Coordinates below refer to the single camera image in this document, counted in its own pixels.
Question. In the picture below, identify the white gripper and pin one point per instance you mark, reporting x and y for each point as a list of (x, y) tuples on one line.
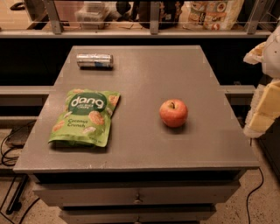
[(273, 57)]

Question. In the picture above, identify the silver blue redbull can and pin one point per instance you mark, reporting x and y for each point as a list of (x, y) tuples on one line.
[(95, 60)]

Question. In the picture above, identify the colourful snack bag on shelf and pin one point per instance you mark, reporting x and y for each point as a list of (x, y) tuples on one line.
[(218, 15)]

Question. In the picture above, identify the red apple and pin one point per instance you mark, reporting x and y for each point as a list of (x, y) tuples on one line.
[(173, 113)]

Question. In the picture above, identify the dark bag on shelf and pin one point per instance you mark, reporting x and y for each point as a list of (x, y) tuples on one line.
[(168, 13)]

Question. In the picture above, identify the grey drawer cabinet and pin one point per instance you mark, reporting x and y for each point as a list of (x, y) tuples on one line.
[(180, 174)]

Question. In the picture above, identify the round drawer knob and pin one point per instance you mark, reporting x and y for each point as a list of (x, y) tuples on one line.
[(138, 201)]

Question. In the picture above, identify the green dang chips bag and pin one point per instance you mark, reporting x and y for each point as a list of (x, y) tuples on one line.
[(86, 119)]

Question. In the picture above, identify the clear plastic container on shelf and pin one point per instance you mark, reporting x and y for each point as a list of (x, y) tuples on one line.
[(92, 15)]

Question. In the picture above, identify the grey metal shelf rail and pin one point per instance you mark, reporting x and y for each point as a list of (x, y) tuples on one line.
[(55, 19)]

